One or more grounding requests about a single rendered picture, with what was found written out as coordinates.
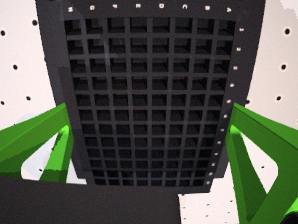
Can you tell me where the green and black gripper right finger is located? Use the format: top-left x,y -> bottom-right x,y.
225,102 -> 298,224

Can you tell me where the black well plate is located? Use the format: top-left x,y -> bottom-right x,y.
48,0 -> 251,194

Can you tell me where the grey rectangular base plate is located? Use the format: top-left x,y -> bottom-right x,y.
0,0 -> 298,224

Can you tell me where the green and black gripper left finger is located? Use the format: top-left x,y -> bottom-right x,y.
0,103 -> 74,183

